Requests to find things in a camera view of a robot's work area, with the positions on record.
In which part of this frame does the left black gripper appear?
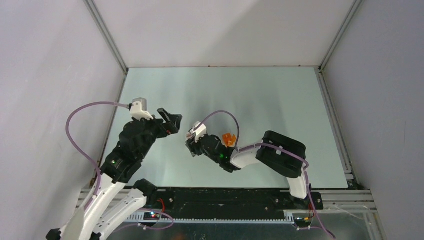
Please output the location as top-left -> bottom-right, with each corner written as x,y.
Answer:
133,107 -> 183,159

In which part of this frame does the orange pill organizer box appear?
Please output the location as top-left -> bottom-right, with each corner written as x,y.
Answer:
222,132 -> 237,147

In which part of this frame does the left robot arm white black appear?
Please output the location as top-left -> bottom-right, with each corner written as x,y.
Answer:
46,108 -> 183,240

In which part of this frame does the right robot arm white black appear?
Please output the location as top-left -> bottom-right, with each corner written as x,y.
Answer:
185,130 -> 311,209

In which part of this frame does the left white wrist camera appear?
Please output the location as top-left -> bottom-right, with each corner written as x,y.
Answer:
129,97 -> 155,121

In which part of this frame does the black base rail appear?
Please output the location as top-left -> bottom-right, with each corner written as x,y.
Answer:
145,187 -> 324,221

